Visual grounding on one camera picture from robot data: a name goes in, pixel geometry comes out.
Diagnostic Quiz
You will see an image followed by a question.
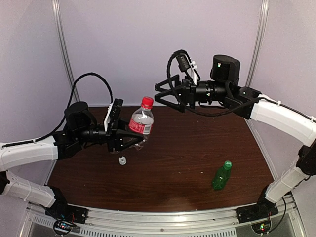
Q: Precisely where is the left black braided cable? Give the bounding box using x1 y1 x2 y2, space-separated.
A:
0 72 115 149

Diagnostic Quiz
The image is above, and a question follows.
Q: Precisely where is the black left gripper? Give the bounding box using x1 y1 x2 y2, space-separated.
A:
75 116 143 152

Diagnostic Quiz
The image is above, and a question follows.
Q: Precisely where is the left aluminium frame post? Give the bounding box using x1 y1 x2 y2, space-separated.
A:
51 0 75 89

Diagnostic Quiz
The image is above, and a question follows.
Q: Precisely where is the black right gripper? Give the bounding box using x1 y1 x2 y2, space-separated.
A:
154 74 230 113

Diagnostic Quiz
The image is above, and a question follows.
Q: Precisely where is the right black braided cable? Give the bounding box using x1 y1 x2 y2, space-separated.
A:
166 49 262 117

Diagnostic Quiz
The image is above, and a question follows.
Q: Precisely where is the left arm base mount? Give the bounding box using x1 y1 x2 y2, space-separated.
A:
44 186 88 224

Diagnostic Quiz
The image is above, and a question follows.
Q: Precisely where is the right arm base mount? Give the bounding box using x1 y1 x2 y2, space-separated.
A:
236 186 278 223

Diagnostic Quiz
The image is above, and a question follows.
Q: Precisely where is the front aluminium rail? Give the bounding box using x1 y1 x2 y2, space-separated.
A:
24 195 302 237

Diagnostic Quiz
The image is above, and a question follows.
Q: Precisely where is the white flip bottle cap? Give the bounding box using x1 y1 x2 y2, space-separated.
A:
118 156 127 165

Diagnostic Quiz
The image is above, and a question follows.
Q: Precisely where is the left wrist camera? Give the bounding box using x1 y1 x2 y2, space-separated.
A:
103 98 123 132

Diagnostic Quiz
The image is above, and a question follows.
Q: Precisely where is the red bottle cap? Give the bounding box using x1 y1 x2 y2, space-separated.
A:
141 96 154 109

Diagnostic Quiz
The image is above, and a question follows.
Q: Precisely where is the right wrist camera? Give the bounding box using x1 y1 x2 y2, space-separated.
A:
176 53 200 85

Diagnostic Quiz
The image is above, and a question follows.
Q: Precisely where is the red label water bottle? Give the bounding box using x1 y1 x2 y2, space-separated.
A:
128 106 154 150

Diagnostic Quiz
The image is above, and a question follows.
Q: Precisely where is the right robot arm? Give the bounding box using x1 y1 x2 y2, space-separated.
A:
155 50 316 218

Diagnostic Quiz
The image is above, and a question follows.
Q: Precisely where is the black braided cable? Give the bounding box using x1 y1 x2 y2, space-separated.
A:
0 72 115 149
166 49 262 117

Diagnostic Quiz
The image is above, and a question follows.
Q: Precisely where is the circuit board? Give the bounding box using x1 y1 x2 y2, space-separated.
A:
53 221 72 236
251 221 272 235

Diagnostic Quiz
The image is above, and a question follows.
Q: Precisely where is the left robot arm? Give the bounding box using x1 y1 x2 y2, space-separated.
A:
0 99 151 219

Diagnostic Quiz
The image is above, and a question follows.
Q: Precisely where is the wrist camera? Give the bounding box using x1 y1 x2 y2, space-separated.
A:
103 98 123 132
176 53 200 85

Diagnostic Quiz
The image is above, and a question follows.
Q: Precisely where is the right aluminium frame post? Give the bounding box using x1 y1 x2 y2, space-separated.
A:
245 0 270 87

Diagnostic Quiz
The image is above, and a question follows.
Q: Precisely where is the left circuit board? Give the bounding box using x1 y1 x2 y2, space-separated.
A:
53 221 72 236

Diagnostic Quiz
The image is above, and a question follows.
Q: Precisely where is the right circuit board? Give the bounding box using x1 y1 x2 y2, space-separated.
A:
251 221 272 235

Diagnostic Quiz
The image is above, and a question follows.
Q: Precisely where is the aluminium frame post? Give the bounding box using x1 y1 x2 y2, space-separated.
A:
51 0 75 89
245 0 270 87

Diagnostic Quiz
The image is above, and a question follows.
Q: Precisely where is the green plastic bottle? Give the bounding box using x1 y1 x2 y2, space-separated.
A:
212 165 232 190

